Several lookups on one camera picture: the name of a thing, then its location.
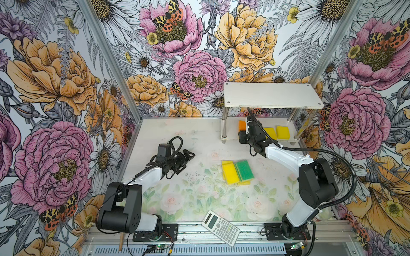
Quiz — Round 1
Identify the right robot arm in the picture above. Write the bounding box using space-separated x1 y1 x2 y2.
238 121 338 230

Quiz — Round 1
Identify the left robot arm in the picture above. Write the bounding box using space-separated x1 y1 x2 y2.
96 147 195 236

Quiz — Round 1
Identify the white two-tier shelf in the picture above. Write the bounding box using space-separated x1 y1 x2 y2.
221 82 324 145

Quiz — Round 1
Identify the green scouring sponge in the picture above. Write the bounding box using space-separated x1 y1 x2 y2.
234 161 254 182

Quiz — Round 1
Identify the yellow top stack sponge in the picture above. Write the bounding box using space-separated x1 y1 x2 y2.
222 161 240 185

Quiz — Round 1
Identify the white scientific calculator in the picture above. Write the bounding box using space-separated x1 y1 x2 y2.
201 210 240 247

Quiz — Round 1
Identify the green circuit board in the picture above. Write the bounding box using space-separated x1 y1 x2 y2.
145 244 173 253

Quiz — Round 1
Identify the wooden stick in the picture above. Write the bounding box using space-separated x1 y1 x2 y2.
119 233 124 252

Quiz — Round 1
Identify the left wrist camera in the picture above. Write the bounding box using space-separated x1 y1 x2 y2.
155 144 174 162

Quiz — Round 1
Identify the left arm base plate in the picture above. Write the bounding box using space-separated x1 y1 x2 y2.
132 224 179 242

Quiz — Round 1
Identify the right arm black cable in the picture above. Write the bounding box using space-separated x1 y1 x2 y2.
246 107 358 211

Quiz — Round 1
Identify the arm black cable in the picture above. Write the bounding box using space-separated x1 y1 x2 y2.
246 107 358 211
95 136 184 235

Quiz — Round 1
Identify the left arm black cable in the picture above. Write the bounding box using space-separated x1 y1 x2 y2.
95 136 184 235

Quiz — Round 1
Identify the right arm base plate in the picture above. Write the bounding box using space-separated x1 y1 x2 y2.
264 223 311 241

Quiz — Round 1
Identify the aluminium front rail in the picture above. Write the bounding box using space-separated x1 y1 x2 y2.
84 220 358 246

